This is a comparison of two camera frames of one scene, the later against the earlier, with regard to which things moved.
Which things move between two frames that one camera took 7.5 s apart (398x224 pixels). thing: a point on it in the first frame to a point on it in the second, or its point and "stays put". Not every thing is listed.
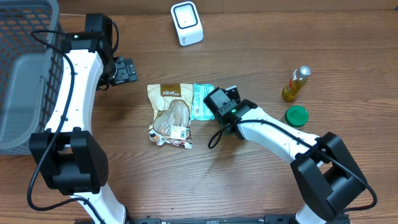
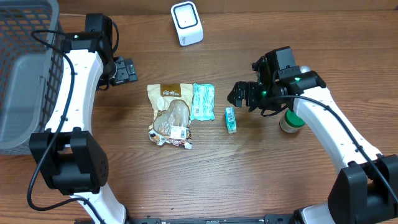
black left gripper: (127, 70) stays put
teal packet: (199, 111) stays put
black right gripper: (233, 91) to (247, 94)
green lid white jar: (296, 116) stays put
